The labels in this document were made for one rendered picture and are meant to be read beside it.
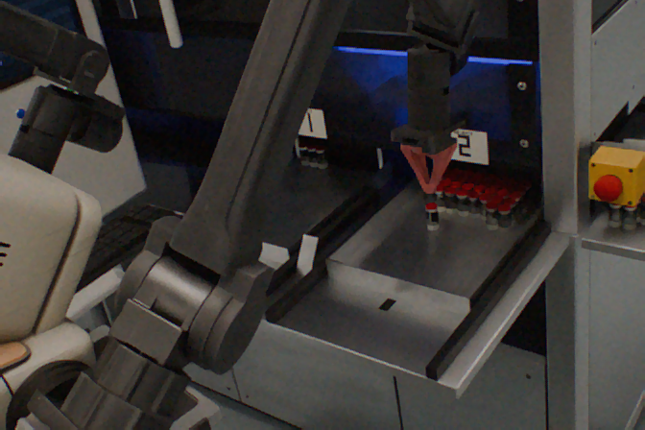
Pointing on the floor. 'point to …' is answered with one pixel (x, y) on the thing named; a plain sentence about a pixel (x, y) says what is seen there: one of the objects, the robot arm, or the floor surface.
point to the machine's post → (566, 172)
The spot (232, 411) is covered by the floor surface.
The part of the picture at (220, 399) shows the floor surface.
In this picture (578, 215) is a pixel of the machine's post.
